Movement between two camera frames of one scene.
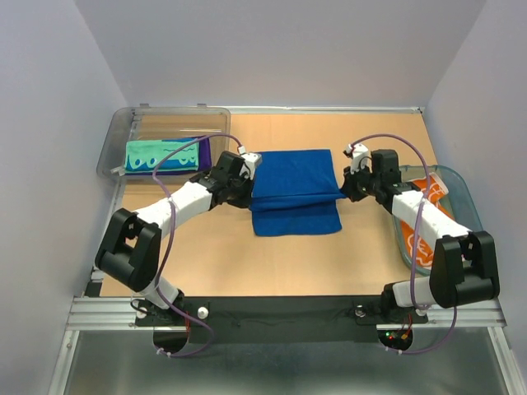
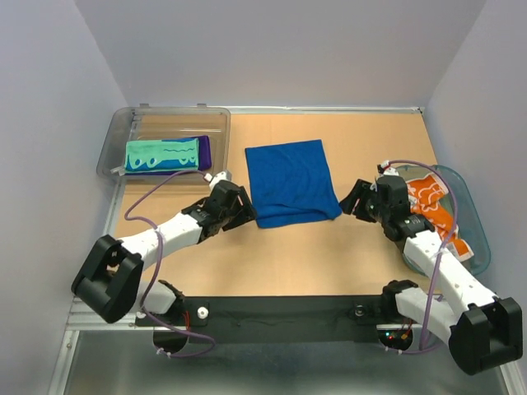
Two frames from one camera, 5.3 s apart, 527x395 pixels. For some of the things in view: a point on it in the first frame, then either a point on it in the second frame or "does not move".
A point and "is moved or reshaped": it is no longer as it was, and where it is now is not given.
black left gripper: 245,200 to 245,212
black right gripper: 348,188 to 359,188
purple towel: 204,161 does not move
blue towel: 296,192 is moved or reshaped
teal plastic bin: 456,204 does not move
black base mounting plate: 210,319 does not move
